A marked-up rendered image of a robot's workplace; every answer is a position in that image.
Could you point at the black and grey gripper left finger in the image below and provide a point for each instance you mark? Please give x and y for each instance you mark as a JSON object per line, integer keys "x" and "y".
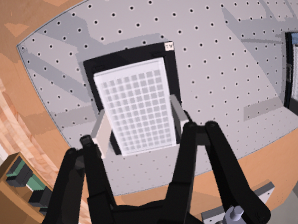
{"x": 65, "y": 201}

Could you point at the white well plate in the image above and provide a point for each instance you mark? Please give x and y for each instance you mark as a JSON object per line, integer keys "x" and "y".
{"x": 145, "y": 89}
{"x": 295, "y": 89}

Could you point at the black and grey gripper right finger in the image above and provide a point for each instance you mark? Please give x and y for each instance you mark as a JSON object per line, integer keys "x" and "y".
{"x": 240, "y": 203}

